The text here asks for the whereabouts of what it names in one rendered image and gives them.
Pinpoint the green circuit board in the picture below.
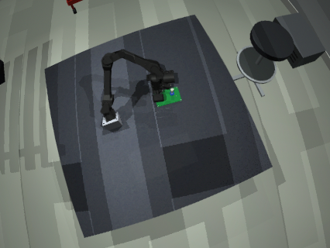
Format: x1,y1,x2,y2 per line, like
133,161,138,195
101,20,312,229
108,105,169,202
156,87,182,107

